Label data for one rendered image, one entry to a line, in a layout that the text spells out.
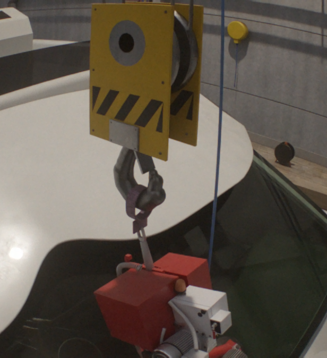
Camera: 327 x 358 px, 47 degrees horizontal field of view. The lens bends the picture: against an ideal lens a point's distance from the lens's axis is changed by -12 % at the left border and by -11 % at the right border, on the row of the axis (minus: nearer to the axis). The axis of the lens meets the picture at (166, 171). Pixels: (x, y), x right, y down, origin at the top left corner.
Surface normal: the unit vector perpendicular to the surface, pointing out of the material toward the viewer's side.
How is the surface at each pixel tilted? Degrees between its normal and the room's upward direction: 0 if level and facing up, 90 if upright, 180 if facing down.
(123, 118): 90
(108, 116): 90
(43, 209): 20
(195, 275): 73
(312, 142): 90
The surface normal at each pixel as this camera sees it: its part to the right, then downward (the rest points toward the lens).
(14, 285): 0.29, -0.72
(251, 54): -0.61, 0.33
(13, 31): 0.71, -0.18
